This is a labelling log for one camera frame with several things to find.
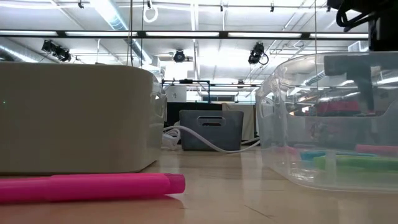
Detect dark grey plastic bin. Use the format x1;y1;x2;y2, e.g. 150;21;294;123
178;109;244;152

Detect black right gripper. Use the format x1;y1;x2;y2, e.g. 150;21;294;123
323;9;398;114

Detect white hanging cable loop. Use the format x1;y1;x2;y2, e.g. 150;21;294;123
142;0;159;24

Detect red tool cabinet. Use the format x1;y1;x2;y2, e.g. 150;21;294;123
315;100;362;116

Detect green highlighter marker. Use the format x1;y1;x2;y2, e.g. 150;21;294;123
313;154;398;172

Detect silver ventilation duct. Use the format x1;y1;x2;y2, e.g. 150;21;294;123
90;0;155;65

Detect white plastic bin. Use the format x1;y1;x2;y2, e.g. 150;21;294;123
0;61;168;175

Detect slim teal marker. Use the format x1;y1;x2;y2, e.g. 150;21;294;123
299;150;377;162

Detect black aluminium rig frame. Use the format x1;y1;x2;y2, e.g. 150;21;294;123
0;29;371;40

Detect black partition board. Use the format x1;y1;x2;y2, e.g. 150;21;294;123
166;101;223;127

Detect white lamp cable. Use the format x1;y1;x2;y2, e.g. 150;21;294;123
160;124;262;155

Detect clear plastic bin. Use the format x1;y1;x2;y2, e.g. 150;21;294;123
254;50;398;193

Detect black background rig frame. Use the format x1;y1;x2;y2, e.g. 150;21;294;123
161;78;212;103

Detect black ceiling camera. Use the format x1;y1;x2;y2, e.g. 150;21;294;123
41;39;72;63
248;42;270;66
173;49;187;63

